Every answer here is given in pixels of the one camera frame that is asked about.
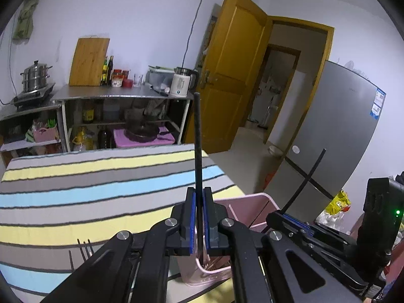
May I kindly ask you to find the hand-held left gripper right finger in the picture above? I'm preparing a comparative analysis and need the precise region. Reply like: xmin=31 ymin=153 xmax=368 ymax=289
xmin=203 ymin=187 xmax=363 ymax=303

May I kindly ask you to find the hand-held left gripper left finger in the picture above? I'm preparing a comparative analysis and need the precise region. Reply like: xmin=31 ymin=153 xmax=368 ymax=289
xmin=41 ymin=187 xmax=198 ymax=303

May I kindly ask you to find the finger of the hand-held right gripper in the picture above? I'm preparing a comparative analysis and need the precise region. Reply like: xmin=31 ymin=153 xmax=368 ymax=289
xmin=283 ymin=213 xmax=349 ymax=237
xmin=266 ymin=210 xmax=316 ymax=244

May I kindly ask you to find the pink utensil holder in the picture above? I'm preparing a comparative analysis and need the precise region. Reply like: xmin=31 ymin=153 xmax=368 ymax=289
xmin=177 ymin=192 xmax=281 ymax=288

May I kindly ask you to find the black chopstick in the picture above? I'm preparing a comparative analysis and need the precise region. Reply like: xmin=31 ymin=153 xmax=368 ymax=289
xmin=279 ymin=148 xmax=326 ymax=213
xmin=193 ymin=92 xmax=204 ymax=259

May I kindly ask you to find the yellow plastic bag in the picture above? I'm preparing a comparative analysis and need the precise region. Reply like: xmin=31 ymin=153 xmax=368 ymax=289
xmin=325 ymin=190 xmax=351 ymax=215

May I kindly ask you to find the striped tablecloth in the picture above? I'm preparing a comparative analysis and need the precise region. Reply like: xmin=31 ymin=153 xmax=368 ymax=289
xmin=0 ymin=143 xmax=250 ymax=303

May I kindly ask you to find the black frying pan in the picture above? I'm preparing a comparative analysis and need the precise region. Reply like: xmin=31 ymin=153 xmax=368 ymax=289
xmin=124 ymin=120 xmax=171 ymax=142

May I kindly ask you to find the grey refrigerator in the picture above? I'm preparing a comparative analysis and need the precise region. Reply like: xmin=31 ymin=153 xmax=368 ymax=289
xmin=273 ymin=60 xmax=387 ymax=215

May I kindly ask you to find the pink box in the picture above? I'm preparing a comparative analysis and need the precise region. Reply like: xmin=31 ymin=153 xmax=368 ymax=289
xmin=113 ymin=127 xmax=176 ymax=148

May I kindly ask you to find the blue white refrigerator label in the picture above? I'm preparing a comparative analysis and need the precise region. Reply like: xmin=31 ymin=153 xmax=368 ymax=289
xmin=370 ymin=88 xmax=387 ymax=120

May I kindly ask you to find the large dark bottle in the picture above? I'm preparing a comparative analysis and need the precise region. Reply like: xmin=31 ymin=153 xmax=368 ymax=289
xmin=97 ymin=125 xmax=112 ymax=149

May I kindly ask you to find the large yellow oil jug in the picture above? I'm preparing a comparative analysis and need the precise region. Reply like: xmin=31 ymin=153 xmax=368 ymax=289
xmin=72 ymin=126 xmax=95 ymax=151

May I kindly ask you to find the white electric kettle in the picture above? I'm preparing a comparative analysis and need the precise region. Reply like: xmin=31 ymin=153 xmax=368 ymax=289
xmin=169 ymin=67 xmax=200 ymax=98

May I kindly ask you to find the grey kitchen appliance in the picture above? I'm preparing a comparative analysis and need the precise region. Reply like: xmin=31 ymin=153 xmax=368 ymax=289
xmin=147 ymin=65 xmax=177 ymax=93

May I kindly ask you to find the yellow label dark bottle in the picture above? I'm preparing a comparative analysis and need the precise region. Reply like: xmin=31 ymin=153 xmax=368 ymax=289
xmin=83 ymin=99 xmax=95 ymax=123

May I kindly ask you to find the wooden door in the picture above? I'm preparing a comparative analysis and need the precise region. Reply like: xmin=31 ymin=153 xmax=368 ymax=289
xmin=183 ymin=0 xmax=269 ymax=154

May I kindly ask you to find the stainless steel kitchen table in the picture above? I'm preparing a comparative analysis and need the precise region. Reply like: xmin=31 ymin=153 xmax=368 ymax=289
xmin=52 ymin=84 xmax=194 ymax=152

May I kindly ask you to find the pink basket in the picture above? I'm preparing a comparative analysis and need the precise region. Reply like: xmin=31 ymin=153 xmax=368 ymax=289
xmin=32 ymin=123 xmax=60 ymax=143

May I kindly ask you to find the wooden cutting board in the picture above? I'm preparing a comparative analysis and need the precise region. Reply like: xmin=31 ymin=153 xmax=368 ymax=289
xmin=68 ymin=37 xmax=111 ymax=87

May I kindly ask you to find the low wooden cabinet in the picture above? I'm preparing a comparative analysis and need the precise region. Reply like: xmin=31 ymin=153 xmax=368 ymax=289
xmin=0 ymin=103 xmax=64 ymax=166

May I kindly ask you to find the black induction cooker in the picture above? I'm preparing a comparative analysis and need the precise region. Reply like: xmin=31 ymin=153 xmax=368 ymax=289
xmin=10 ymin=83 xmax=56 ymax=107

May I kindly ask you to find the steel steamer pot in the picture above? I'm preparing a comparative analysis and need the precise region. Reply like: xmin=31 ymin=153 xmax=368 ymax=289
xmin=20 ymin=60 xmax=53 ymax=92

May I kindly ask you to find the hanging green cloth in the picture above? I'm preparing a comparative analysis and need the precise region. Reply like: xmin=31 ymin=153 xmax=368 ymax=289
xmin=12 ymin=0 xmax=43 ymax=40

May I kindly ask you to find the wooden door frame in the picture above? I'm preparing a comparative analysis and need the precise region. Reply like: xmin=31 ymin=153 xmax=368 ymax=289
xmin=263 ymin=16 xmax=335 ymax=146

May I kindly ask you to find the wall cable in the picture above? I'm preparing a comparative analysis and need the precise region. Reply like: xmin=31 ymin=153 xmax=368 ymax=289
xmin=181 ymin=0 xmax=210 ymax=68

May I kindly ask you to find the wall calendar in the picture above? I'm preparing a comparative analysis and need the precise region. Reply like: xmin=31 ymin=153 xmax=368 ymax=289
xmin=198 ymin=3 xmax=221 ymax=70

